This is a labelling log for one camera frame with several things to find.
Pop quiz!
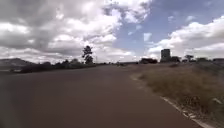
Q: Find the tall dark tree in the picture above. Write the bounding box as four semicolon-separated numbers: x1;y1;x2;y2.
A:
81;45;95;65

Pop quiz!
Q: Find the low dark building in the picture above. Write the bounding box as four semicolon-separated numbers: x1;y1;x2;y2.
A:
139;57;158;65

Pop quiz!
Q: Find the grey asphalt road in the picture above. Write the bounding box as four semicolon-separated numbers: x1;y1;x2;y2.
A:
0;64;204;128

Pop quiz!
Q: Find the tall grey building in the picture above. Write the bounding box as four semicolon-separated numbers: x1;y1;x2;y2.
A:
160;48;171;63

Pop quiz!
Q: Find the row of low bushes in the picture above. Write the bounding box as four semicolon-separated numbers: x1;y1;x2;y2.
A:
19;59;108;74

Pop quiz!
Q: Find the dry grass verge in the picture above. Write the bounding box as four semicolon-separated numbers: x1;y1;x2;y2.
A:
129;61;224;128

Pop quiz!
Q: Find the white painted edge line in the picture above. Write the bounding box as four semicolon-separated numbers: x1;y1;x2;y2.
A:
129;72;218;128

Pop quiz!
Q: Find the distant hill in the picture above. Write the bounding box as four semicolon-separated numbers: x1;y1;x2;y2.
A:
0;57;36;71

